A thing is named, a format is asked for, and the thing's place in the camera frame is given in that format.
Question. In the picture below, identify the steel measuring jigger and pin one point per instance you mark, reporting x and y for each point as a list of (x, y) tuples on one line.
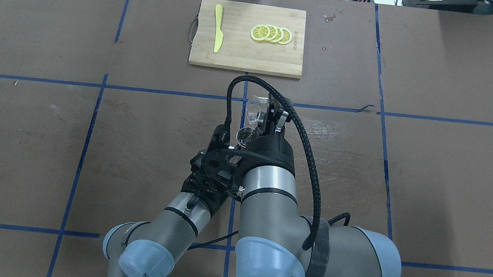
[(244, 136)]

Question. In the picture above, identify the wooden cutting board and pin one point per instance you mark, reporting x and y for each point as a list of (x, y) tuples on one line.
[(239, 51)]

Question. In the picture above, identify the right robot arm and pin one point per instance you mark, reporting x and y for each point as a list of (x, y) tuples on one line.
[(275, 241)]

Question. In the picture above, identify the lemon slice back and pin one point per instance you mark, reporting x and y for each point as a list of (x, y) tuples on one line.
[(287, 37)]

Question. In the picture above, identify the yellow plastic knife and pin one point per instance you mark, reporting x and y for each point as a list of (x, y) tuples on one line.
[(219, 35)]

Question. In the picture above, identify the lemon slice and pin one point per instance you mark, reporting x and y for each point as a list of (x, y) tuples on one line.
[(260, 32), (287, 37), (273, 33), (279, 36)]

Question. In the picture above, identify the dark labelled box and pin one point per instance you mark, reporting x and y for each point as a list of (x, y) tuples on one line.
[(461, 6)]

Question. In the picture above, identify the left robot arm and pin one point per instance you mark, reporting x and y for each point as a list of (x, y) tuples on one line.
[(151, 249)]

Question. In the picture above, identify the clear glass shaker cup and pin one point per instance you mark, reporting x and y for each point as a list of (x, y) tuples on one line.
[(257, 108)]

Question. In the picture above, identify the lemon slice front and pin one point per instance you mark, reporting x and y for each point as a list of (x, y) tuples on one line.
[(260, 32)]

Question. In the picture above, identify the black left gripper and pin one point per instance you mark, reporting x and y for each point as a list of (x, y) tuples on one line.
[(202, 187)]

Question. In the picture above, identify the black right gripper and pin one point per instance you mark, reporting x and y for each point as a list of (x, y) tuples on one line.
[(275, 151)]

